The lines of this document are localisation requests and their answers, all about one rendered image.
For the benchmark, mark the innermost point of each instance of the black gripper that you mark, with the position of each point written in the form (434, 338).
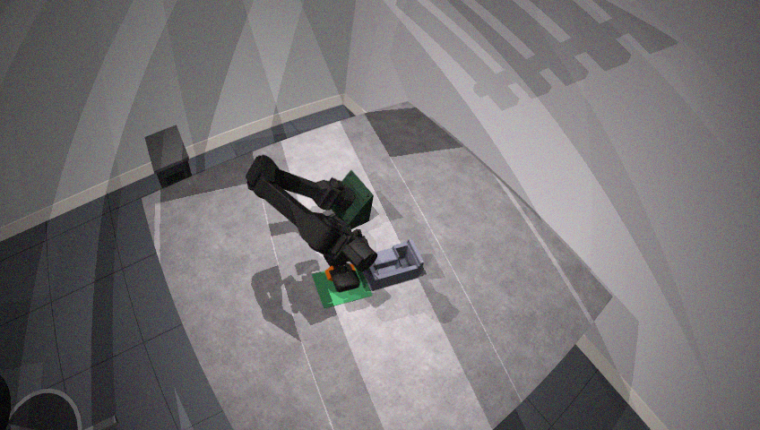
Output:
(343, 277)

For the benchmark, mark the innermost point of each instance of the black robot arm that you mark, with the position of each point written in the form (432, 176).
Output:
(269, 182)

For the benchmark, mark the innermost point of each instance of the orange l-shaped part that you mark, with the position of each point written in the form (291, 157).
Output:
(332, 268)

